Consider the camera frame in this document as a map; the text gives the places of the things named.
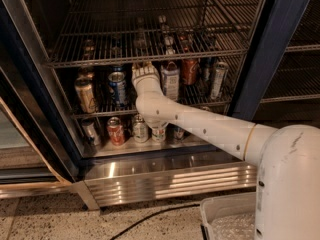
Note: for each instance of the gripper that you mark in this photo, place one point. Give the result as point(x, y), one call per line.
point(145, 77)

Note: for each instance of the clear water bottle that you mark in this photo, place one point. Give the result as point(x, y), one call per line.
point(140, 40)

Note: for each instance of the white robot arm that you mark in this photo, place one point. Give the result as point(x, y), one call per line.
point(288, 159)

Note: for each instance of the white label juice bottle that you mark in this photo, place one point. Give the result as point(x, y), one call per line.
point(170, 74)

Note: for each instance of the red can bottom shelf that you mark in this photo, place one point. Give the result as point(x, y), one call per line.
point(116, 131)

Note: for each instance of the stainless steel fridge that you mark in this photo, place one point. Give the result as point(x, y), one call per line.
point(135, 172)

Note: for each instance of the open fridge door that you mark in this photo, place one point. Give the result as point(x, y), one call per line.
point(32, 159)

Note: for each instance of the blue Pepsi can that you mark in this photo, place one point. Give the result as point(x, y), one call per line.
point(118, 88)

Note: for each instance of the red Coca-Cola can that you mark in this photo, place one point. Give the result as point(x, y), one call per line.
point(189, 70)

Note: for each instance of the dark can behind red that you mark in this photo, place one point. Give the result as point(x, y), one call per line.
point(205, 67)

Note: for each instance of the green white can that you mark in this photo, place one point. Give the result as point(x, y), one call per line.
point(159, 134)
point(140, 129)

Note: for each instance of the gold beverage can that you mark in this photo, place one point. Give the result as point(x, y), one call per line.
point(85, 93)

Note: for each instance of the blue silver can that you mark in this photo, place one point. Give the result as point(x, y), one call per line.
point(178, 133)

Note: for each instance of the tall silver can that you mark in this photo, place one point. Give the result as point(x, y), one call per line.
point(219, 74)

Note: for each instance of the silver can bottom left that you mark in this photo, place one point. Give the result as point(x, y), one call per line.
point(90, 131)

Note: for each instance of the clear plastic bin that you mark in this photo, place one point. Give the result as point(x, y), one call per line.
point(229, 217)

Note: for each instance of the middle wire shelf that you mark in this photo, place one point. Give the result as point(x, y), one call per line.
point(192, 95)

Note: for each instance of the upper wire shelf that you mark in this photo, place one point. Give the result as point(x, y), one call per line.
point(102, 32)

